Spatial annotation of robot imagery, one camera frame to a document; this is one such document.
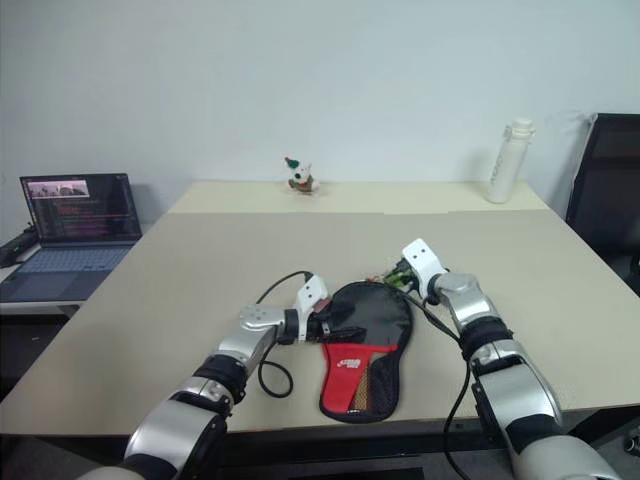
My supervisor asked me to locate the black and red paddle case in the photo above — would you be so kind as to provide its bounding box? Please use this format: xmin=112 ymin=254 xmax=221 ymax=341
xmin=317 ymin=274 xmax=417 ymax=422

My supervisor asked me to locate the black office chair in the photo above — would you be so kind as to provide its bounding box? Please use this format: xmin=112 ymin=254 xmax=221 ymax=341
xmin=564 ymin=112 xmax=640 ymax=297

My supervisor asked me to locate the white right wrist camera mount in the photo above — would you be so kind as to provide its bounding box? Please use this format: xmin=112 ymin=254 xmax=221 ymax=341
xmin=401 ymin=239 xmax=449 ymax=297

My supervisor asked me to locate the open blue laptop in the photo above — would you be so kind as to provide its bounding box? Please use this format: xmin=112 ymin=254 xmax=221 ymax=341
xmin=0 ymin=173 xmax=144 ymax=303

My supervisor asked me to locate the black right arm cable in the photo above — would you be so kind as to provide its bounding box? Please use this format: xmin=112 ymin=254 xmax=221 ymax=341
xmin=399 ymin=287 xmax=477 ymax=480

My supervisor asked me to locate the white water bottle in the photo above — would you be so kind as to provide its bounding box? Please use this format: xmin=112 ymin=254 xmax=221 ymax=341
xmin=487 ymin=117 xmax=537 ymax=205

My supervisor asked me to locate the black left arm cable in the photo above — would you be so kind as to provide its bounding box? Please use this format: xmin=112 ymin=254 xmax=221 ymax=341
xmin=256 ymin=271 xmax=315 ymax=400

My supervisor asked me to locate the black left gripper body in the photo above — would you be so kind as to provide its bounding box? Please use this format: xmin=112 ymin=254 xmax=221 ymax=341
xmin=305 ymin=312 xmax=333 ymax=347

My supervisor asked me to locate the black handheld controller device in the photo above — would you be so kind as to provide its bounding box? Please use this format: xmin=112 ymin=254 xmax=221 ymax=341
xmin=0 ymin=227 xmax=38 ymax=267

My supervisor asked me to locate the small white plush toy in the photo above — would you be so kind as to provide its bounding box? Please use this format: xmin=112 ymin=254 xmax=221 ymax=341
xmin=283 ymin=155 xmax=322 ymax=196

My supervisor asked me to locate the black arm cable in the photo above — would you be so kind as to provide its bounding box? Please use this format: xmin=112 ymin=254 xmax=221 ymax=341
xmin=399 ymin=287 xmax=477 ymax=480
xmin=256 ymin=271 xmax=315 ymax=400

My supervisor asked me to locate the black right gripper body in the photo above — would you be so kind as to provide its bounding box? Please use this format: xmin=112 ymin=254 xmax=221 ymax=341
xmin=398 ymin=265 xmax=425 ymax=295

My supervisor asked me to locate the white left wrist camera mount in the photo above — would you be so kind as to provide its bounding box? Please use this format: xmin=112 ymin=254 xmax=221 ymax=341
xmin=294 ymin=276 xmax=332 ymax=344

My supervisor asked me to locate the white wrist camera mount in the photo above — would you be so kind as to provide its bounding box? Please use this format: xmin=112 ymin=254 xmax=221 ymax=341
xmin=294 ymin=276 xmax=332 ymax=344
xmin=401 ymin=239 xmax=449 ymax=297

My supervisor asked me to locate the white side table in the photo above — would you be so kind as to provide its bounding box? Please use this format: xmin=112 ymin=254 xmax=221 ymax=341
xmin=0 ymin=234 xmax=147 ymax=319

